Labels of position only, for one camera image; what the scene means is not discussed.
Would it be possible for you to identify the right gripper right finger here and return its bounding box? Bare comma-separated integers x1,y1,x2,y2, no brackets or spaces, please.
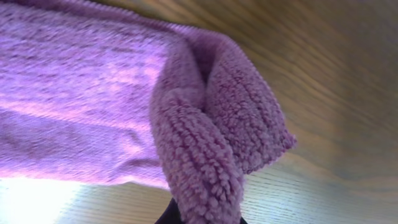
240,217,248,224

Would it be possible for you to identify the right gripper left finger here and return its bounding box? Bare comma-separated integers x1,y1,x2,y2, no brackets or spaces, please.
155,198,183,224

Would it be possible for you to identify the purple microfiber cloth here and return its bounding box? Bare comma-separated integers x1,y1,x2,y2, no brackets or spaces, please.
1,1,296,223

